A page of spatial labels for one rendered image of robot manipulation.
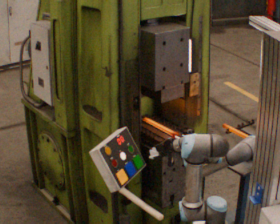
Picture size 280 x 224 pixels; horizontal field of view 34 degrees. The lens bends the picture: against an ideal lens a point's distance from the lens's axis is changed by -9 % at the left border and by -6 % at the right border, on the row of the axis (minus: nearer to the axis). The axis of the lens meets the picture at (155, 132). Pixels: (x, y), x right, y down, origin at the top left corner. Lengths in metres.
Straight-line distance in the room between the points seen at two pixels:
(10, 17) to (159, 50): 5.40
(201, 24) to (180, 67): 0.43
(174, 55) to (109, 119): 0.60
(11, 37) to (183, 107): 5.17
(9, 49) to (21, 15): 0.63
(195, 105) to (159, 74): 0.62
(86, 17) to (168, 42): 0.62
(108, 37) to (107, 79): 0.29
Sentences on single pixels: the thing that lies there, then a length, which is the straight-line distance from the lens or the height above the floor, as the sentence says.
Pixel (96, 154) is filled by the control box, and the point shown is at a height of 1.16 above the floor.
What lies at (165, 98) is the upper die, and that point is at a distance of 3.29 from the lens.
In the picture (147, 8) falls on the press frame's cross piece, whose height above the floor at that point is 1.91.
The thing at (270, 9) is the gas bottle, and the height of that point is 0.58.
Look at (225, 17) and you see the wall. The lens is 11.09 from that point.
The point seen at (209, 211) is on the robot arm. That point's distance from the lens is 2.65.
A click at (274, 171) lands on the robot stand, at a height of 1.43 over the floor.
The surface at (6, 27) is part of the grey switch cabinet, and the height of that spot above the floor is 0.80.
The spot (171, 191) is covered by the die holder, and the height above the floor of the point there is 0.59.
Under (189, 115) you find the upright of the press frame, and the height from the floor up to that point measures 1.02.
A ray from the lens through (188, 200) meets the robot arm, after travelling 2.60.
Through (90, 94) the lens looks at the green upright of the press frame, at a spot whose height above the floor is 1.25.
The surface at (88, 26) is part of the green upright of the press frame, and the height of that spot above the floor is 1.76.
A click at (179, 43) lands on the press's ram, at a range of 3.23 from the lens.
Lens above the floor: 2.54
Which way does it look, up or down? 26 degrees down
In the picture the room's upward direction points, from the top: straight up
